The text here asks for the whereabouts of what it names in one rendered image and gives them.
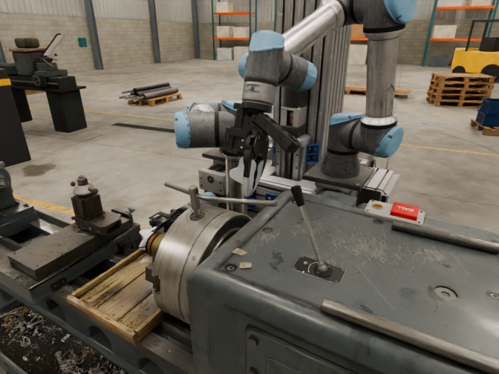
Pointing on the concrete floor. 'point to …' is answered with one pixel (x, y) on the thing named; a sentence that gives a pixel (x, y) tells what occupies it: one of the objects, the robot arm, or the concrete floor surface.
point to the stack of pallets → (459, 89)
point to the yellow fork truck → (486, 63)
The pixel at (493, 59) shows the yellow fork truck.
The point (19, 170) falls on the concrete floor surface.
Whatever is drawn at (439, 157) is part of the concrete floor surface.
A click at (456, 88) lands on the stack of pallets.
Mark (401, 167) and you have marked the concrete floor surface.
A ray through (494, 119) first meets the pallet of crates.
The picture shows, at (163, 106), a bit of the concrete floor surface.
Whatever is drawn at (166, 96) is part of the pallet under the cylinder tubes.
